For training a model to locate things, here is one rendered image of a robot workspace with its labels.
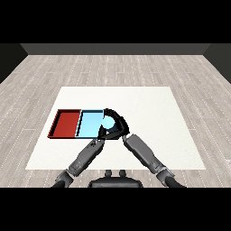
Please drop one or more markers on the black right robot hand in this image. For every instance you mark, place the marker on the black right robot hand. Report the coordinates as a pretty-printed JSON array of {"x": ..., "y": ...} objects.
[{"x": 124, "y": 127}]

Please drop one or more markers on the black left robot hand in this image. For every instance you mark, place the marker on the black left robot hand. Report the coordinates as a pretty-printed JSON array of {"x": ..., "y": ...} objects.
[{"x": 103, "y": 136}]

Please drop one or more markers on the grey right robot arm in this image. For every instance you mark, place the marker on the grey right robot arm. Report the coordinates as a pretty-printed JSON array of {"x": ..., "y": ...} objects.
[{"x": 143, "y": 153}]

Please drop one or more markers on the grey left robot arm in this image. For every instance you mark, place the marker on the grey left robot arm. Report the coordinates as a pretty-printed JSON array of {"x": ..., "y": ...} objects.
[{"x": 85, "y": 156}]

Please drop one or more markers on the small blue can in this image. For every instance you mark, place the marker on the small blue can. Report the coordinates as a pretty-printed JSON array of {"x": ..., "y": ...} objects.
[{"x": 107, "y": 122}]

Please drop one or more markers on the shallow light blue open box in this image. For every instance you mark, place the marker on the shallow light blue open box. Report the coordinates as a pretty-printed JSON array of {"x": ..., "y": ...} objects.
[{"x": 89, "y": 124}]

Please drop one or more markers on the shallow red open box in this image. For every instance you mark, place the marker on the shallow red open box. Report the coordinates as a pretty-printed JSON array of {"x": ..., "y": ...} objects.
[{"x": 65, "y": 124}]

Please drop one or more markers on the dark grey robot body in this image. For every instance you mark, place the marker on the dark grey robot body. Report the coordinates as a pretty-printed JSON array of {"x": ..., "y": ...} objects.
[{"x": 115, "y": 182}]

